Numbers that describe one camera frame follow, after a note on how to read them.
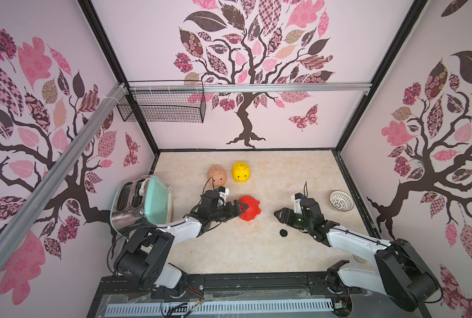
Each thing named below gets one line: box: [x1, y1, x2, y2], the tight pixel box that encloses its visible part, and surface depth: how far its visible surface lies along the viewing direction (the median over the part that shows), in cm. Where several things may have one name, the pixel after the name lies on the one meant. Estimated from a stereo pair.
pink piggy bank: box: [206, 164, 227, 189], surface depth 100 cm
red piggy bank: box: [238, 195, 262, 222], surface depth 88 cm
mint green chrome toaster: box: [110, 174, 174, 238], surface depth 82 cm
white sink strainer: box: [328, 190, 355, 212], surface depth 97 cm
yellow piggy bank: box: [231, 160, 252, 183], surface depth 102 cm
